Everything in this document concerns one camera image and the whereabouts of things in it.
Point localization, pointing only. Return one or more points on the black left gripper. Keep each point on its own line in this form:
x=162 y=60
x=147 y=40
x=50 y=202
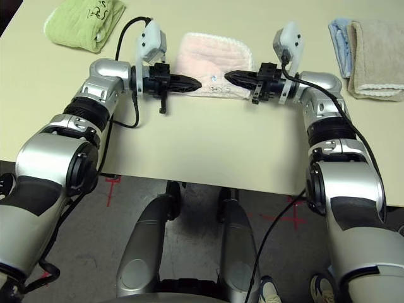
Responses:
x=158 y=80

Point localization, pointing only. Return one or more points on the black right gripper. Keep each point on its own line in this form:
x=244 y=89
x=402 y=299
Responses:
x=271 y=83

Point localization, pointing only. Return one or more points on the pink terry towel duck embroidery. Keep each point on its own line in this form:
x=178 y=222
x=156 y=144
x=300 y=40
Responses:
x=211 y=53

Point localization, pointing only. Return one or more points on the light blue folded towel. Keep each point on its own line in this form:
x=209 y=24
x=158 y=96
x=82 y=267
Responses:
x=339 y=44

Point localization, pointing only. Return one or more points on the green folded towel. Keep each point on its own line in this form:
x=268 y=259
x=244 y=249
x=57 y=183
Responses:
x=75 y=25

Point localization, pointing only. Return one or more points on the beige folded towel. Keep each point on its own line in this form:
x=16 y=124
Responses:
x=378 y=53

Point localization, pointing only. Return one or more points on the grey white sneaker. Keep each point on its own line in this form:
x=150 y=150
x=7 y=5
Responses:
x=322 y=288
x=270 y=290

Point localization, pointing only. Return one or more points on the grey robot pelvis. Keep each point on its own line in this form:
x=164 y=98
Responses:
x=176 y=300

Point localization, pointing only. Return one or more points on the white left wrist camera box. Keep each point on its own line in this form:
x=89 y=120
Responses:
x=151 y=38

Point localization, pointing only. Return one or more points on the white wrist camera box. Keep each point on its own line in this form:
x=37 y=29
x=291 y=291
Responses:
x=292 y=38
x=151 y=38

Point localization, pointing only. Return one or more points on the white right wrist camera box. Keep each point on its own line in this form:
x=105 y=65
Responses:
x=292 y=38

